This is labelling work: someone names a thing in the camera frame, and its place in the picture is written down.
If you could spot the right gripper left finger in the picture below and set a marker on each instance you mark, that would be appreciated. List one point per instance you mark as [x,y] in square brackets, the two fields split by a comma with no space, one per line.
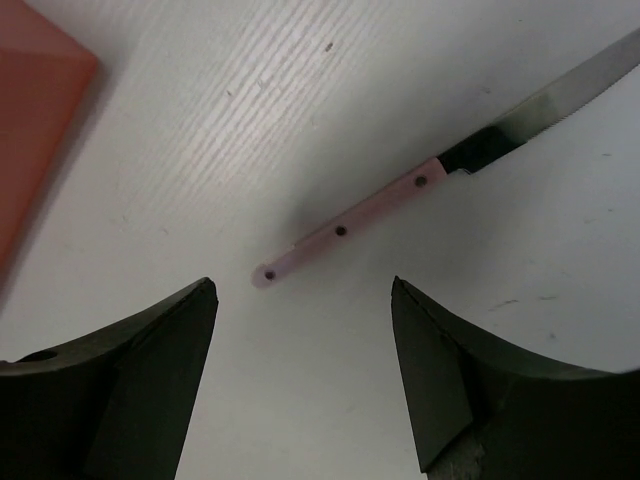
[112,404]

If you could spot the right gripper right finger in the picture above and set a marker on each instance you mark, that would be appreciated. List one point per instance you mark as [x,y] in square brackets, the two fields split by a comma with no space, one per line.
[481,407]

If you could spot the pink handled knife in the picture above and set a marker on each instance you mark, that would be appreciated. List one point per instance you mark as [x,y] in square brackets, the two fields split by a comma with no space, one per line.
[537,113]

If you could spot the red paper box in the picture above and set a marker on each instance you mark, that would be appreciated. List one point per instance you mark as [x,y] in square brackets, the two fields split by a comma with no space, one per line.
[45,74]

